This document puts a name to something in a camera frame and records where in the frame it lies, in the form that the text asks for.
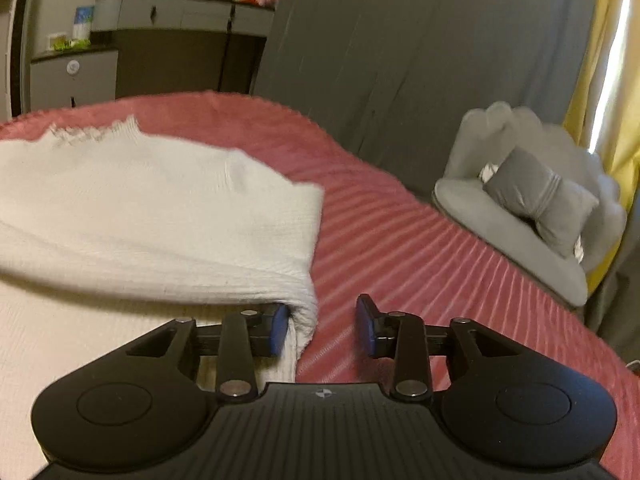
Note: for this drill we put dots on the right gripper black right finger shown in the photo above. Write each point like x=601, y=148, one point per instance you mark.
x=410, y=343

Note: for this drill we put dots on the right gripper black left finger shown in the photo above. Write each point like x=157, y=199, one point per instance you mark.
x=242, y=337

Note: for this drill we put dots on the white knit sweater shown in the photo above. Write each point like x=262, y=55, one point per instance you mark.
x=108, y=232

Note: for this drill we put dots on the pink ribbed bed blanket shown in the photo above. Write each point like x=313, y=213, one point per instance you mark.
x=375, y=237

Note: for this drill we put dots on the grey bow cushion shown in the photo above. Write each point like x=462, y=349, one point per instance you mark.
x=558, y=207

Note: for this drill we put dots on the grey shell-shaped chair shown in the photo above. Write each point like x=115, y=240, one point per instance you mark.
x=483, y=141

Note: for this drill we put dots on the grey curtain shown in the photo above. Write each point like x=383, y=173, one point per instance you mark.
x=390, y=80

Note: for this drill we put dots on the yellow curtain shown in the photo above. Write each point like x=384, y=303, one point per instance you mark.
x=603, y=115

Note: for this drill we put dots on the grey vanity desk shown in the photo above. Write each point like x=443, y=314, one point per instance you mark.
x=167, y=46

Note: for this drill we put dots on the grey bedside cabinet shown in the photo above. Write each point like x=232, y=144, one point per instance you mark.
x=72, y=80

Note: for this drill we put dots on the green item on cabinet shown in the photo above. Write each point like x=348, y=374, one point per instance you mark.
x=60, y=43

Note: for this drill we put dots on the blue white tissue pack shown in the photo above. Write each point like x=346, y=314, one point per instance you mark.
x=82, y=22

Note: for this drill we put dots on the white door frame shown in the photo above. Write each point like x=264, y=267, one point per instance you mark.
x=13, y=20

